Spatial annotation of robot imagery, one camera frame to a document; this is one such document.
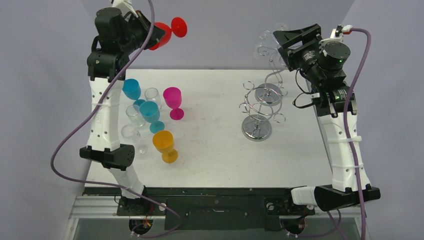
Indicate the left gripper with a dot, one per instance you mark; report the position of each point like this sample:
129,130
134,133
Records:
132,20

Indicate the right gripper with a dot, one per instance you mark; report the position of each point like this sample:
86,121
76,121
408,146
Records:
294,54

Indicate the red wine glass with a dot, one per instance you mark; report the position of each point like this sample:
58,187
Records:
178,27

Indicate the tall chrome glass rack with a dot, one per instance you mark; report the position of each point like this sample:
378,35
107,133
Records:
271,79

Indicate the blue wine glass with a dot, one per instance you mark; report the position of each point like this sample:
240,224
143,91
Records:
151,113
132,90

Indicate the pink wine glass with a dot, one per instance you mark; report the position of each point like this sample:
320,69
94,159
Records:
173,99

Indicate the clear wine glass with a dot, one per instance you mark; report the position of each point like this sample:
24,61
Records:
134,115
152,94

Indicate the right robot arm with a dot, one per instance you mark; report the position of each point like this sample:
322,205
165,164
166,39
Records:
320,61

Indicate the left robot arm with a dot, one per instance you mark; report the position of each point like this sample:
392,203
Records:
121,31

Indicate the chrome wine glass rack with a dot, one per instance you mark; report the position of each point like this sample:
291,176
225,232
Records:
262,104

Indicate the orange wine glass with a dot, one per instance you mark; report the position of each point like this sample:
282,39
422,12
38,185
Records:
163,141

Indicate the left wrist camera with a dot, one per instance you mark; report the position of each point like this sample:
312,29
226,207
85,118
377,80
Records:
124,4

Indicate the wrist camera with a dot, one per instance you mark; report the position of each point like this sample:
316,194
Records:
124,4
337,35

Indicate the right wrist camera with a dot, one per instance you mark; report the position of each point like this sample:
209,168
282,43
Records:
337,35

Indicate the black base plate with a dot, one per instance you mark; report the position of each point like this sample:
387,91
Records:
218,208

